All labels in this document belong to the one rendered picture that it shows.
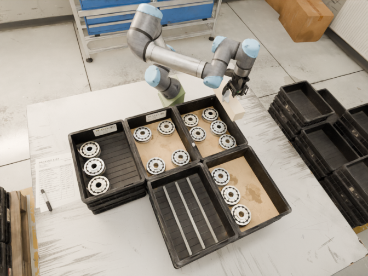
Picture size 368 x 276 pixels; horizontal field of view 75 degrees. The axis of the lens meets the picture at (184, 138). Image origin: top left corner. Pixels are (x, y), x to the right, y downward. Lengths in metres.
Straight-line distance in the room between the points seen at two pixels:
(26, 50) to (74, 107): 1.92
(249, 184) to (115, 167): 0.74
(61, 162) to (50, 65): 1.89
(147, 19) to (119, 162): 0.73
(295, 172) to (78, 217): 1.31
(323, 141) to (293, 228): 1.07
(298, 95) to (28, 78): 2.84
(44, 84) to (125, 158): 1.92
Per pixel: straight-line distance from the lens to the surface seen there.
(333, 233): 1.66
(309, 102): 2.47
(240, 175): 1.38
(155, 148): 1.38
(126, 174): 1.33
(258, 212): 1.34
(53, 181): 1.55
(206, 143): 1.43
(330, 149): 2.39
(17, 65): 3.46
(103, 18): 3.00
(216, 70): 1.05
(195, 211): 1.26
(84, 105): 1.81
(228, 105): 1.28
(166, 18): 3.19
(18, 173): 2.53
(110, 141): 1.44
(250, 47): 1.06
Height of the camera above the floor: 2.03
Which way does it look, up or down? 57 degrees down
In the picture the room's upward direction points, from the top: 9 degrees clockwise
